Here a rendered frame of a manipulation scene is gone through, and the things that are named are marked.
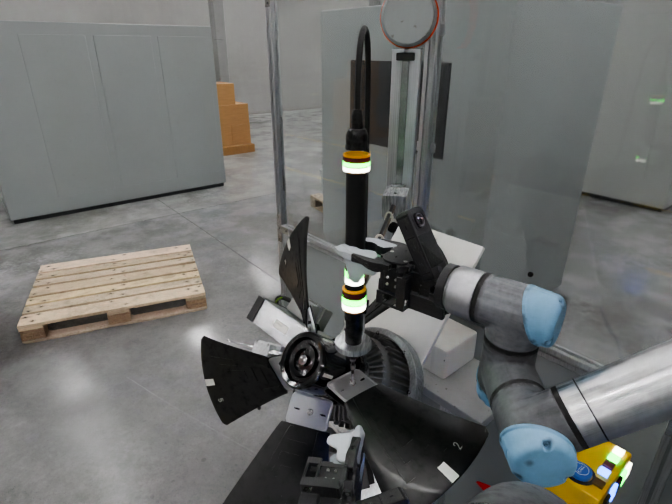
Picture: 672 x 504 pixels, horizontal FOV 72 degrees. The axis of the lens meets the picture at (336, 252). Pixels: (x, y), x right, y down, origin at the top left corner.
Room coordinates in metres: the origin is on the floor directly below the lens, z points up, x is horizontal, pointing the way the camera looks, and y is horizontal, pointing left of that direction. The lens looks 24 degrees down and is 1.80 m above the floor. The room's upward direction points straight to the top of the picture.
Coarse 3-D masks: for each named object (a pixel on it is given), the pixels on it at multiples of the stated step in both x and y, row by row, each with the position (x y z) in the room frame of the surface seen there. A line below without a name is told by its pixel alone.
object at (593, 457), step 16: (592, 448) 0.68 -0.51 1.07; (608, 448) 0.68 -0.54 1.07; (592, 464) 0.64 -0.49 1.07; (624, 464) 0.64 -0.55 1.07; (576, 480) 0.60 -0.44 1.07; (592, 480) 0.60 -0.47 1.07; (608, 480) 0.61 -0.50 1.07; (560, 496) 0.61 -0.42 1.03; (576, 496) 0.59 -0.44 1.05; (592, 496) 0.57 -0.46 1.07
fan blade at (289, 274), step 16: (304, 224) 1.03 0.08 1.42; (304, 240) 1.00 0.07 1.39; (288, 256) 1.07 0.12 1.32; (304, 256) 0.97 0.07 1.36; (288, 272) 1.06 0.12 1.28; (304, 272) 0.94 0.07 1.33; (288, 288) 1.06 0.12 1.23; (304, 288) 0.92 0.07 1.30; (304, 304) 0.90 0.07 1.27; (304, 320) 0.92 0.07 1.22
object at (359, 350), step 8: (368, 304) 0.77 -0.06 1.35; (344, 336) 0.74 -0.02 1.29; (368, 336) 0.74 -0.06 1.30; (336, 344) 0.72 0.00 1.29; (344, 344) 0.72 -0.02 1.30; (360, 344) 0.72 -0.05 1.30; (368, 344) 0.72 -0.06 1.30; (344, 352) 0.70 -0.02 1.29; (352, 352) 0.69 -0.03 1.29; (360, 352) 0.70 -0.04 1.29
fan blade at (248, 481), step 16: (272, 432) 0.70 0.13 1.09; (288, 432) 0.70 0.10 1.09; (304, 432) 0.71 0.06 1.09; (320, 432) 0.71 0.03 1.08; (272, 448) 0.68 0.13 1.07; (288, 448) 0.68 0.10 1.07; (304, 448) 0.69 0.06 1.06; (320, 448) 0.69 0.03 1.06; (256, 464) 0.67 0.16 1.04; (272, 464) 0.66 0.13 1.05; (288, 464) 0.66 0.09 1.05; (304, 464) 0.67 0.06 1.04; (240, 480) 0.65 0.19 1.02; (256, 480) 0.65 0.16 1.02; (272, 480) 0.65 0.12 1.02; (288, 480) 0.65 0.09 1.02; (240, 496) 0.63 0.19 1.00; (256, 496) 0.63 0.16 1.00; (272, 496) 0.63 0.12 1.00; (288, 496) 0.63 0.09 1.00
